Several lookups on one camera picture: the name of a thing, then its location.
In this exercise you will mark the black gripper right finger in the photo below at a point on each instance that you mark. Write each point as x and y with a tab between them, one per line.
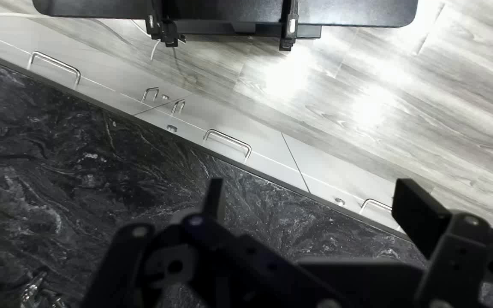
458	247

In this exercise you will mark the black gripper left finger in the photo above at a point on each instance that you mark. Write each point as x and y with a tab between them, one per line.
222	270

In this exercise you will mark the white cabinet front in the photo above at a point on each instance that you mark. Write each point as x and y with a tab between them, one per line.
117	64

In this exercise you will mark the metal drawer handle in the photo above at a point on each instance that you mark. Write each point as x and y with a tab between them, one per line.
220	135
56	63
374	205

